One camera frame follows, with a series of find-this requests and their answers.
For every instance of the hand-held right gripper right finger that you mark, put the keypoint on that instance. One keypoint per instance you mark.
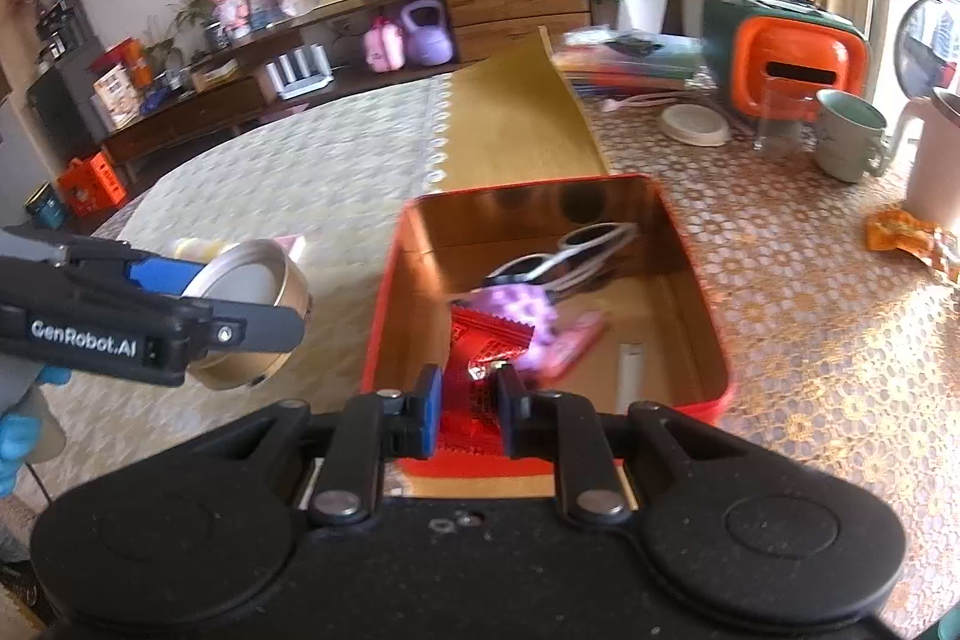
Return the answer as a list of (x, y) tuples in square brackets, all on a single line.
[(511, 415)]

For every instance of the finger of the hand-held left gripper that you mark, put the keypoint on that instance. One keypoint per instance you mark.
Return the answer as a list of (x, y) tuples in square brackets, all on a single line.
[(161, 276), (255, 329)]

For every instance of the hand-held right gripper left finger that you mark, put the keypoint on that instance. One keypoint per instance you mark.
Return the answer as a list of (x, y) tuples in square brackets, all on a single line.
[(429, 411)]

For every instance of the red foil packet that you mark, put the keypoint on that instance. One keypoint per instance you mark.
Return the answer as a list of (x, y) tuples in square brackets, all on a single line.
[(472, 415)]

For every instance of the round metal tin lid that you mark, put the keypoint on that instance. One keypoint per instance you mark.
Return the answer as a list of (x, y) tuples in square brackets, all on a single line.
[(247, 287)]

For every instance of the yellow white bottle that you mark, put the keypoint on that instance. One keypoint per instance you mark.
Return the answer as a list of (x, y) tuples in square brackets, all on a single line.
[(199, 248)]

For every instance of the pink tube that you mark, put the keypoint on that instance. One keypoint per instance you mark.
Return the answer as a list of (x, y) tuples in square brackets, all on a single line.
[(574, 340)]

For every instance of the purple building block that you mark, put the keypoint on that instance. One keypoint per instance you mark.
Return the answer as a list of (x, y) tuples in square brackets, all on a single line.
[(525, 310)]

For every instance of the white sunglasses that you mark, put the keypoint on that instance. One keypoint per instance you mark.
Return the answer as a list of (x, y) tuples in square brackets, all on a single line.
[(521, 269)]

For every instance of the red tin box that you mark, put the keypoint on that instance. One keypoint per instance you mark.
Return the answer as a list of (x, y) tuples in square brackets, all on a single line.
[(450, 235)]

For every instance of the person's left hand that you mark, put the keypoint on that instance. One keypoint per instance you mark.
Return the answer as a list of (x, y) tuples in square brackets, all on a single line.
[(15, 452)]

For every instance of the orange floor box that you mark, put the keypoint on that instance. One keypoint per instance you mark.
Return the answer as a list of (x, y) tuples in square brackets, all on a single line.
[(90, 183)]

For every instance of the blue tin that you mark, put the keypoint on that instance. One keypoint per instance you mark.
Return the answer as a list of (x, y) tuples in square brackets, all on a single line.
[(46, 209)]

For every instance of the white patterned tablecloth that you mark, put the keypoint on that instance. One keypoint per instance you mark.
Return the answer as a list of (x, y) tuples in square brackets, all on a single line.
[(300, 175)]

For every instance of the wooden television cabinet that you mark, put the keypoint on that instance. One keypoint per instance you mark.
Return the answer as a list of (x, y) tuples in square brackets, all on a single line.
[(225, 108)]

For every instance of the white snack box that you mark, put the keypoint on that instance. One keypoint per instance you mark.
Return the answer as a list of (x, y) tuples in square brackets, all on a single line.
[(116, 94)]

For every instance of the black small fridge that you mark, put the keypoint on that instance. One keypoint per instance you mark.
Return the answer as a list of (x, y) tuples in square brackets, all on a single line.
[(60, 100)]

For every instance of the small wooden box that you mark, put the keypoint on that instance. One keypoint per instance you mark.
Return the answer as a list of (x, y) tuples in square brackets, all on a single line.
[(214, 75)]

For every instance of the orange red box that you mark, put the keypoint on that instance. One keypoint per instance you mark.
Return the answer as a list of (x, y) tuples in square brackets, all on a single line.
[(135, 59)]

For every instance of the white router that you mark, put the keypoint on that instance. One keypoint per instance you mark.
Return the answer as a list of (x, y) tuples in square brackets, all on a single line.
[(300, 76)]

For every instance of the black jar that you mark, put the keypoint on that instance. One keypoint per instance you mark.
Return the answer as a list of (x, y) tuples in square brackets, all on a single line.
[(217, 37)]

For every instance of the small potted plant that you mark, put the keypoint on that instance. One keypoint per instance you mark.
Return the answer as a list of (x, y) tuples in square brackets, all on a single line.
[(176, 21)]

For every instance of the black coffee machine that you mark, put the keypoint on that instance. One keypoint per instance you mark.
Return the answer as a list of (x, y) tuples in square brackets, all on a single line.
[(67, 29)]

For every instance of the yellow table runner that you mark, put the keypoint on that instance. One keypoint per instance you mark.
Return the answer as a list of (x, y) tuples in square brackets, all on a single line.
[(510, 123)]

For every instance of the brown lace table cover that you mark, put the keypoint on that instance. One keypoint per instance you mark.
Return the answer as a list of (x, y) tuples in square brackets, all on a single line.
[(825, 385)]

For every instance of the purple kettlebell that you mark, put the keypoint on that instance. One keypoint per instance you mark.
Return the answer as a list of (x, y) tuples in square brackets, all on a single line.
[(427, 44)]

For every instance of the white round coaster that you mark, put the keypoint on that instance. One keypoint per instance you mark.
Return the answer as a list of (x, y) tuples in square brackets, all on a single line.
[(694, 124)]

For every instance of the dark patterned pouch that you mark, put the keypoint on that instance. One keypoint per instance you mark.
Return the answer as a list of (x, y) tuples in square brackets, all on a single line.
[(637, 45)]

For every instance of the clear glass cup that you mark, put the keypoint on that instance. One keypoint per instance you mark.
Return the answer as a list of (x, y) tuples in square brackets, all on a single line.
[(780, 123)]

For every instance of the orange snack packet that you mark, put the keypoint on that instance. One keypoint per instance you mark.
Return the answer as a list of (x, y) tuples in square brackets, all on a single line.
[(900, 231)]

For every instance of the green mug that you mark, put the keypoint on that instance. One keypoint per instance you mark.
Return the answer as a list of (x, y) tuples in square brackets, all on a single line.
[(844, 138)]

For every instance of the green orange storage box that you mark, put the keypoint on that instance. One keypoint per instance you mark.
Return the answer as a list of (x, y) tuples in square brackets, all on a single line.
[(787, 63)]

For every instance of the white pitcher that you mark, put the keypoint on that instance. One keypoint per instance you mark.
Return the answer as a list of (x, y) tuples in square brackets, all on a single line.
[(934, 175)]

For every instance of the white washing machine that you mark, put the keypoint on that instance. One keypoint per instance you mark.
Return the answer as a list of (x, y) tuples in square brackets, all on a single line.
[(922, 10)]

